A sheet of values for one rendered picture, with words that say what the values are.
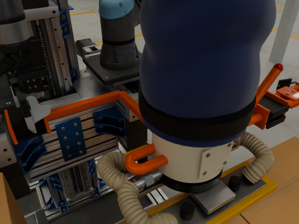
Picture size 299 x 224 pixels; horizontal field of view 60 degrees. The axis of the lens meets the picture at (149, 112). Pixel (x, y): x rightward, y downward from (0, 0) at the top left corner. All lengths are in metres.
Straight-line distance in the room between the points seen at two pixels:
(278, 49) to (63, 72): 3.14
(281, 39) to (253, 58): 3.30
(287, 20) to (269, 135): 1.69
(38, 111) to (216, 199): 0.44
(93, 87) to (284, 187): 0.90
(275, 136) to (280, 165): 1.10
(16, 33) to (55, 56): 0.41
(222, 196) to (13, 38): 0.53
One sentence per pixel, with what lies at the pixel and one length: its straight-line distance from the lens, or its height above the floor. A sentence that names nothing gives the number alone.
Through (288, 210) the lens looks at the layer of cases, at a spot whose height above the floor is 0.54.
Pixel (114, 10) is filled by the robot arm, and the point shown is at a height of 1.24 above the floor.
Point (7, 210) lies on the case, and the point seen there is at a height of 0.95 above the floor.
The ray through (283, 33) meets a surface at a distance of 3.71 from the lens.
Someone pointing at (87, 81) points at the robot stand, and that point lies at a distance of 1.07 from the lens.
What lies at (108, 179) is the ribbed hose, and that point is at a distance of 0.58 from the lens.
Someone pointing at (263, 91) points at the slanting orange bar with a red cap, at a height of 1.12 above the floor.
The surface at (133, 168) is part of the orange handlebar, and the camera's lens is 0.52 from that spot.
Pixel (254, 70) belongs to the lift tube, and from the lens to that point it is 0.44.
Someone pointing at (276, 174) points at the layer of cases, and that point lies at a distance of 1.33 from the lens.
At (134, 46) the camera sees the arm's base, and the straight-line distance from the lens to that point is 0.95.
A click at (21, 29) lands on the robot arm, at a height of 1.29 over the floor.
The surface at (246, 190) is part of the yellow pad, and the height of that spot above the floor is 0.95.
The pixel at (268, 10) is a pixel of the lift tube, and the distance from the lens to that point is 0.40.
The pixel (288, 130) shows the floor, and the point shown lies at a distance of 2.58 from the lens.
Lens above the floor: 1.45
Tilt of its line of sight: 35 degrees down
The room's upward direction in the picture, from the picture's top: straight up
